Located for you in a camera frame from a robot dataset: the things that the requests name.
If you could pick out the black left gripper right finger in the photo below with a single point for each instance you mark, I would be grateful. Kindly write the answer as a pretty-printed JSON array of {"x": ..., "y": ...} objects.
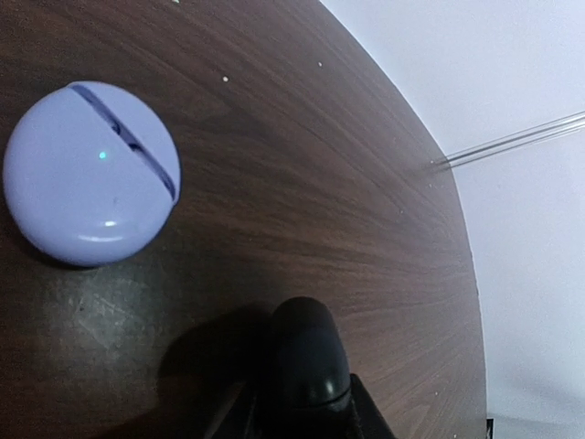
[{"x": 366, "y": 421}]

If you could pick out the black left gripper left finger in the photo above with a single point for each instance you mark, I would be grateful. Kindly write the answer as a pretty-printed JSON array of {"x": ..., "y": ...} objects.
[{"x": 239, "y": 422}]

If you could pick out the black oval charging case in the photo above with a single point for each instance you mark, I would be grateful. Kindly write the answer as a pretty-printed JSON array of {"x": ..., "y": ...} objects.
[{"x": 305, "y": 360}]

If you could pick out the lilac earbud charging case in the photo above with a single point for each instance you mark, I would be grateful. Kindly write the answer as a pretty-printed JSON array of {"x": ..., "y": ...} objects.
[{"x": 91, "y": 174}]

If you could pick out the left aluminium frame post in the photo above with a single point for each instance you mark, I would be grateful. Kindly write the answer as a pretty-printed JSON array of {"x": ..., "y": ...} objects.
[{"x": 570, "y": 124}]

